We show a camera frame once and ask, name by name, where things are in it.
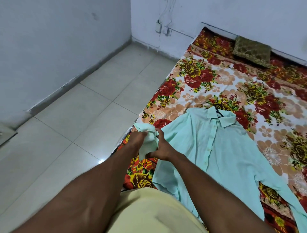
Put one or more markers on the white wall socket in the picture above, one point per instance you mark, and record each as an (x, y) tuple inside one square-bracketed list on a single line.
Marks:
[(168, 31)]

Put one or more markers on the person's right thumb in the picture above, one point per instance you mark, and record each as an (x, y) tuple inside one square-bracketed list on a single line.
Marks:
[(160, 134)]

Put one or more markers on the mint green button shirt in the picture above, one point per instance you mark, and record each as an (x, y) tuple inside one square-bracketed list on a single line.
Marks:
[(215, 156)]

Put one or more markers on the person's pale yellow garment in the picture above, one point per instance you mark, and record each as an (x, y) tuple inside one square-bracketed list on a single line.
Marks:
[(148, 213)]

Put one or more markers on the person's left forearm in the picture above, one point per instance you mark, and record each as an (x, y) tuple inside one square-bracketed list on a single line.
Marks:
[(91, 192)]

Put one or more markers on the white wall switch box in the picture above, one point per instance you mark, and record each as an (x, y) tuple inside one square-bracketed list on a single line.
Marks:
[(158, 27)]

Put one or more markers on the person's left fingers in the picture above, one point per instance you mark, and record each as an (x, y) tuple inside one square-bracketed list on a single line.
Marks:
[(143, 135)]

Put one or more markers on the red floral bed sheet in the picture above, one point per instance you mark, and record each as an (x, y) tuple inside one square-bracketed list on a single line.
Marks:
[(211, 76)]

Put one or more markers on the olive gold patterned cushion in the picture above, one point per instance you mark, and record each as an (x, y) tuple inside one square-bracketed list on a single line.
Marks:
[(251, 51)]

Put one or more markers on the person's left hand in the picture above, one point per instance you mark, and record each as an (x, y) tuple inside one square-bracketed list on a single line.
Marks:
[(134, 141)]

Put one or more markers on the person's right hand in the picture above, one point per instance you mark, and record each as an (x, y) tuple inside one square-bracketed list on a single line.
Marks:
[(165, 148)]

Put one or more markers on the black clothes hanger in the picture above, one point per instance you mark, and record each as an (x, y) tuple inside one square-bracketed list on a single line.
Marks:
[(219, 113)]

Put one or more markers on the person's right forearm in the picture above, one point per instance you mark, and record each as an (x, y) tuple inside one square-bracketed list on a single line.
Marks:
[(211, 194)]

